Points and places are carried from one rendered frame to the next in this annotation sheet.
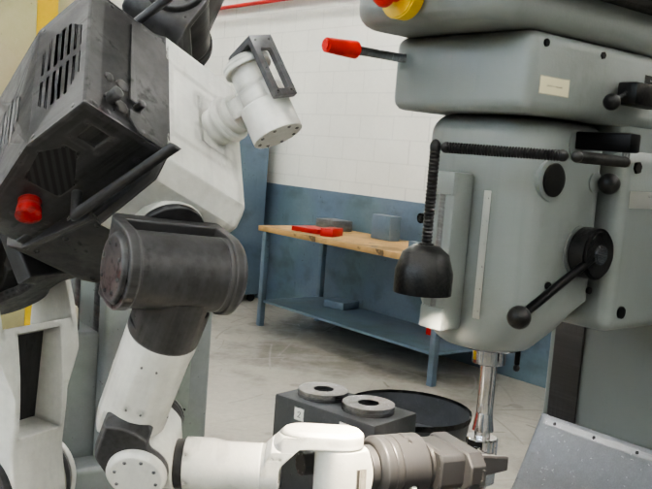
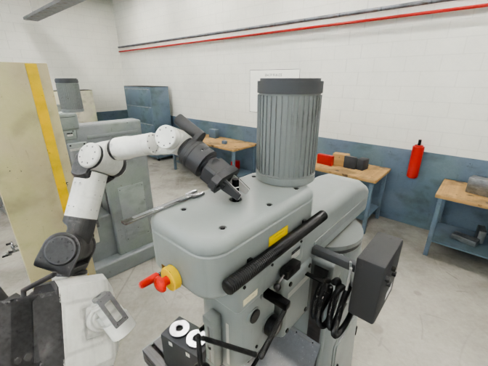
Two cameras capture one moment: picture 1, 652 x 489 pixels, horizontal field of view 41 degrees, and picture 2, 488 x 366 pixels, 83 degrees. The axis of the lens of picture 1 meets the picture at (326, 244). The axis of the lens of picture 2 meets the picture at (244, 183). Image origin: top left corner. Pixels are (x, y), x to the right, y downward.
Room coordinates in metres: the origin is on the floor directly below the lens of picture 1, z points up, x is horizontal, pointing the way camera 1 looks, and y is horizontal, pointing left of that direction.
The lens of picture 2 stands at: (0.52, -0.16, 2.21)
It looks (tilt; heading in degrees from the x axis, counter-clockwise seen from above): 21 degrees down; 351
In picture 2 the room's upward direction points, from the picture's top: straight up
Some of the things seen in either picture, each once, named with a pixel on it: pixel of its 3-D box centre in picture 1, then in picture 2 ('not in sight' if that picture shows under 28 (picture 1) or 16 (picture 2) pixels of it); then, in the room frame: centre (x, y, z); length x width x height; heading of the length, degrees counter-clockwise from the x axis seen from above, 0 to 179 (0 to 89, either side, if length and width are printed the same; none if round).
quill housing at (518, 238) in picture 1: (504, 232); (237, 312); (1.23, -0.25, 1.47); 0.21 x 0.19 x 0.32; 40
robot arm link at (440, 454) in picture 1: (425, 465); not in sight; (1.19, -0.16, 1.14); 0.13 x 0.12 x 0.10; 27
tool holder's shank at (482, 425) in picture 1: (485, 399); not in sight; (1.23, -0.25, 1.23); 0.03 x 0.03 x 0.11
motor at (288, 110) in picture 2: not in sight; (287, 130); (1.39, -0.44, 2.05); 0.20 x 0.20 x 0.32
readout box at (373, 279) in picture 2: not in sight; (377, 275); (1.16, -0.69, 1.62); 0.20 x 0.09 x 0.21; 130
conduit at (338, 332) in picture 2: not in sight; (327, 301); (1.25, -0.58, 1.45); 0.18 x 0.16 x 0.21; 130
